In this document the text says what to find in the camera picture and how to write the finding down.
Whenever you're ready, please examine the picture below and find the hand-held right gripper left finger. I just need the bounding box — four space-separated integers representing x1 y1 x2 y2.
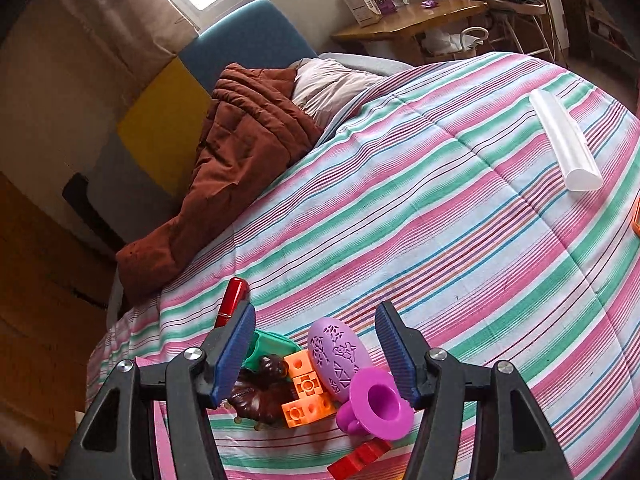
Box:
60 300 257 480

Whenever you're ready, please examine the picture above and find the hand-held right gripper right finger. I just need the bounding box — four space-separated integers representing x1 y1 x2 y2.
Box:
375 301 573 480

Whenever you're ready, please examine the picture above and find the green plastic toy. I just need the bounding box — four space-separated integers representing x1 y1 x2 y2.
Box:
242 330 303 373

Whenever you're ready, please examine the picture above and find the brown plastic toy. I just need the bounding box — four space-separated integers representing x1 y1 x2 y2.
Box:
227 354 296 426

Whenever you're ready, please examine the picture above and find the red lipstick tube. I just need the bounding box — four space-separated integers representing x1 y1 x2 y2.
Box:
214 277 250 330

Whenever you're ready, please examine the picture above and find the magenta toy cup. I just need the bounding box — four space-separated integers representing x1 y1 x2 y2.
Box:
336 366 415 442

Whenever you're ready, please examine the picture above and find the purple oval stencil toy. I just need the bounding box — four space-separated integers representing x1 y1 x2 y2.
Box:
307 316 373 403

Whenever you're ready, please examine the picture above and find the orange building block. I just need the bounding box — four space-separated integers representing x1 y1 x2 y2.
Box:
281 349 338 428

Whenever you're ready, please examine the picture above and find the red puzzle piece block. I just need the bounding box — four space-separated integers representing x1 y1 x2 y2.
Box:
327 439 393 480

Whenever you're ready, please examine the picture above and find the striped blanket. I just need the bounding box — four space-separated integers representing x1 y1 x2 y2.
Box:
86 51 640 480

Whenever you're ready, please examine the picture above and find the brown quilt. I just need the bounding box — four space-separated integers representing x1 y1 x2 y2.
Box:
116 62 325 306

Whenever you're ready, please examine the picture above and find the wooden cabinet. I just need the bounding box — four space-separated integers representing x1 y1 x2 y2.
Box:
0 170 121 461

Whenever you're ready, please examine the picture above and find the blue yellow padded headboard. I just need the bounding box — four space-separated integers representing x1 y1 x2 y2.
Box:
62 0 318 251

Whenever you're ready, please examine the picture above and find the white translucent plastic case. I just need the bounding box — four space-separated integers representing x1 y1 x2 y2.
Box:
529 89 603 192

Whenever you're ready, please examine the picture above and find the pale pink pillow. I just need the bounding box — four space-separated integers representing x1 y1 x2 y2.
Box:
291 58 386 126

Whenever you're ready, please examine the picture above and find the grey bedding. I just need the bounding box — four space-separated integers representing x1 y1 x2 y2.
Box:
320 52 413 78

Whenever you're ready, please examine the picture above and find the white bag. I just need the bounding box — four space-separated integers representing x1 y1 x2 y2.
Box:
425 26 488 58

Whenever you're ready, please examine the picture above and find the wooden desk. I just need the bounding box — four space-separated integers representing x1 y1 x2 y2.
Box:
331 0 488 66

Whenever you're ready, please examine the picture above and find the beige curtain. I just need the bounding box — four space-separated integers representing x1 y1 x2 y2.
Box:
0 0 201 201

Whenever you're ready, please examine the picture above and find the white cardboard box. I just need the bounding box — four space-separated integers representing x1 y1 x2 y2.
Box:
332 0 381 27

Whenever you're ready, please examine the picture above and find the white stool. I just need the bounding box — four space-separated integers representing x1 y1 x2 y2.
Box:
477 0 556 61

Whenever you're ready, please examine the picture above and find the wooden shelf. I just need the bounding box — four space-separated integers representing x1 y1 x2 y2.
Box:
585 0 640 66

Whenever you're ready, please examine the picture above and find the black bed frame bar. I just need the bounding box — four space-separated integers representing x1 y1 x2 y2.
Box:
62 172 126 256

